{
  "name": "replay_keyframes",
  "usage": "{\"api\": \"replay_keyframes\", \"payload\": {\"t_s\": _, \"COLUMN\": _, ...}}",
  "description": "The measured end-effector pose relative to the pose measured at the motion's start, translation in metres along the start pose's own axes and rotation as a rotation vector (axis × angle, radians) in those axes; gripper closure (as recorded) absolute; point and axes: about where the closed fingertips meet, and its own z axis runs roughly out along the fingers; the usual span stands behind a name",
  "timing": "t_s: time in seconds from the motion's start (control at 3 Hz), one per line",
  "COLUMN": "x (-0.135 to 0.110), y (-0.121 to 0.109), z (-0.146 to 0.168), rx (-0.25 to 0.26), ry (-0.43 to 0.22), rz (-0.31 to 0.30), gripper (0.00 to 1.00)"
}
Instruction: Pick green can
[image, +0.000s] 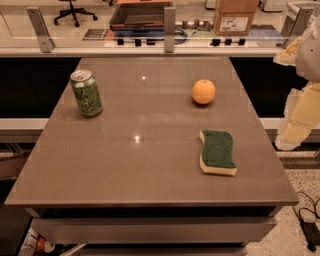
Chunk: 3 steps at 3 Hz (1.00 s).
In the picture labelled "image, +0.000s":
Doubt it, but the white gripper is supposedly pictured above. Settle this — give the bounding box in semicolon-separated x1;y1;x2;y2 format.
273;16;320;151

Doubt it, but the green soda can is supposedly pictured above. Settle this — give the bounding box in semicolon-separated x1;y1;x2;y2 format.
70;70;103;118

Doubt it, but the cardboard box with label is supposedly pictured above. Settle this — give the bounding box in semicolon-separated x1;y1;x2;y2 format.
214;0;259;36

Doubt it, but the orange fruit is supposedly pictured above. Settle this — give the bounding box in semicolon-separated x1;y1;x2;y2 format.
192;79;216;105

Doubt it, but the green and yellow sponge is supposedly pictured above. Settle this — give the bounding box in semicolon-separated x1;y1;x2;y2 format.
199;130;237;176

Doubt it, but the grey open tray bin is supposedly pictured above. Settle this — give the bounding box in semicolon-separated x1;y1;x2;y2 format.
109;0;173;28

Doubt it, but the black office chair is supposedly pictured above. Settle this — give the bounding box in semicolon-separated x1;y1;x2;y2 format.
54;0;98;27

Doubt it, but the grey table drawer front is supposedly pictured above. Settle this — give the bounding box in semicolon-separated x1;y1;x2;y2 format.
32;217;276;244

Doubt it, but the white bottle with orange cap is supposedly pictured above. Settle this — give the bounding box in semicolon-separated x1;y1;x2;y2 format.
18;227;55;256

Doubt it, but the right metal glass post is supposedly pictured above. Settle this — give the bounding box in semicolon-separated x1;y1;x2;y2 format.
281;5;313;47

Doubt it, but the metal glass post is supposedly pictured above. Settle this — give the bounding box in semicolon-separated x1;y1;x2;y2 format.
26;7;55;53
164;6;176;53
281;5;313;47

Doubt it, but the middle metal glass post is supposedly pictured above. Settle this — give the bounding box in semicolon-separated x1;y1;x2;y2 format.
164;6;176;53

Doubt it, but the black power adapter with cable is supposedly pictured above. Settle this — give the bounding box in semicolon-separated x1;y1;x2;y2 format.
292;190;320;253

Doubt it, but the left metal glass post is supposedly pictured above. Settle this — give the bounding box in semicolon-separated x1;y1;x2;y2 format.
26;7;55;53

